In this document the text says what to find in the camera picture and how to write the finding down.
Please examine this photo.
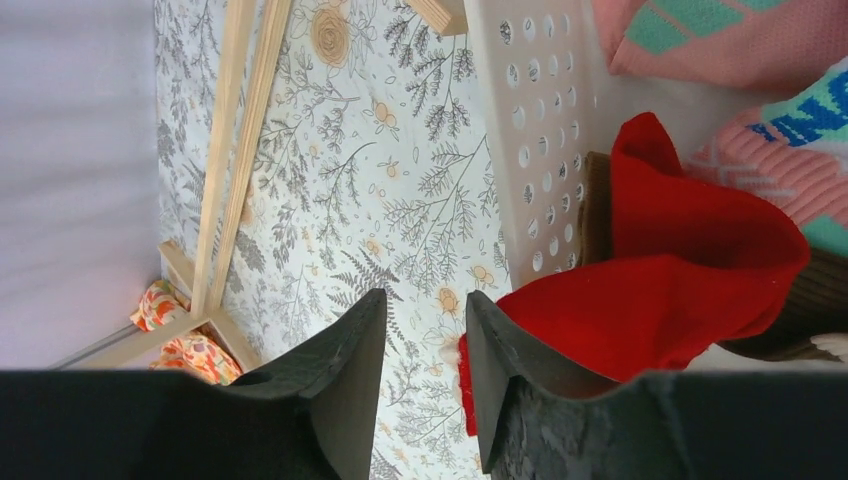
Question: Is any pink green patterned sock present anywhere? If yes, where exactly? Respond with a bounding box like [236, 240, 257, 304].
[592, 0, 847, 92]

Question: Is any wooden drying rack stand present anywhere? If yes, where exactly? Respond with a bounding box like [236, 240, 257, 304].
[49, 0, 470, 372]

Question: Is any red sock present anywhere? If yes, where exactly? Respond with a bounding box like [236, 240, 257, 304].
[457, 112, 812, 439]

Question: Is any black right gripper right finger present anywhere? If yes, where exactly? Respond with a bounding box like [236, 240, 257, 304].
[466, 291, 847, 479]

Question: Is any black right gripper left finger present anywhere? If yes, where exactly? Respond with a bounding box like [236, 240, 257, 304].
[1, 289, 387, 479]

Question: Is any floral patterned table mat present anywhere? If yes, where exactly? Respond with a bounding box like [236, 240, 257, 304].
[153, 0, 525, 480]

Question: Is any white perforated plastic basket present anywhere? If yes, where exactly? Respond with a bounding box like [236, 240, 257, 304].
[463, 0, 848, 372]

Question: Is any pink blue lettered sock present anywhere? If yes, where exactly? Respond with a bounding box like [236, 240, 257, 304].
[683, 60, 847, 256]

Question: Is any orange floral cloth bundle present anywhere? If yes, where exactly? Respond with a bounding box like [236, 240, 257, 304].
[130, 280, 244, 385]

